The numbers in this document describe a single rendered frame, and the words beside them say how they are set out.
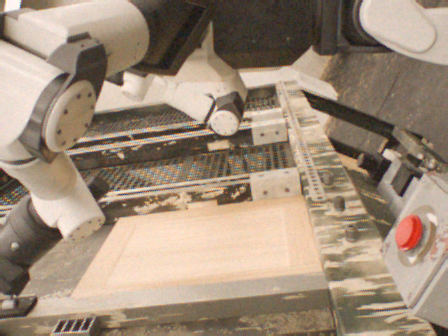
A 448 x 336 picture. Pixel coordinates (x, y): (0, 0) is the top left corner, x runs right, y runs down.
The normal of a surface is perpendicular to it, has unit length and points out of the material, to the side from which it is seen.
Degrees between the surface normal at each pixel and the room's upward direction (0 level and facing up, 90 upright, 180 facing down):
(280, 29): 100
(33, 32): 79
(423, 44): 90
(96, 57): 134
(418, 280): 0
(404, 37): 90
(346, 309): 60
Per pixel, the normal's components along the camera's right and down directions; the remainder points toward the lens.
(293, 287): -0.17, -0.93
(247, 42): 0.12, 0.33
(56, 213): -0.39, -0.04
